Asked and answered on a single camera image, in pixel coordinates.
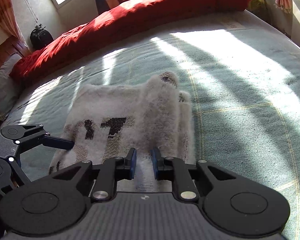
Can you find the black bag on wall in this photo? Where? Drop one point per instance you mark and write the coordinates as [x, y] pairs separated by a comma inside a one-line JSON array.
[[40, 37]]

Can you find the white fuzzy knit sweater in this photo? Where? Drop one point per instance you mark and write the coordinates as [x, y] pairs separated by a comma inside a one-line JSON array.
[[107, 121]]

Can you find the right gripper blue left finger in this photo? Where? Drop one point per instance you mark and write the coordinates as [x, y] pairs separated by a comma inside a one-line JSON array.
[[57, 202]]

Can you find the red duvet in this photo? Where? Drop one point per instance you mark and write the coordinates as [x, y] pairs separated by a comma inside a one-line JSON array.
[[128, 18]]

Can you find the grey pillow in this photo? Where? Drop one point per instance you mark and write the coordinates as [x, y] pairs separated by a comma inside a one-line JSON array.
[[9, 90]]

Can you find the wooden headboard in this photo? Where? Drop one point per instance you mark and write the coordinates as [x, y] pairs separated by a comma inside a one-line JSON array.
[[11, 46]]

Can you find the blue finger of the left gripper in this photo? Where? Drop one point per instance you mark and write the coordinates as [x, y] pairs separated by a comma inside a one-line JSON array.
[[27, 137], [11, 175]]

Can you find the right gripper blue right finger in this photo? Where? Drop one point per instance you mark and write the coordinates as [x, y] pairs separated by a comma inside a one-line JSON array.
[[230, 202]]

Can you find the green plaid bed sheet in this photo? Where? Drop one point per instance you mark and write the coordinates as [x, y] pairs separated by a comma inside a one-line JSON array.
[[243, 77]]

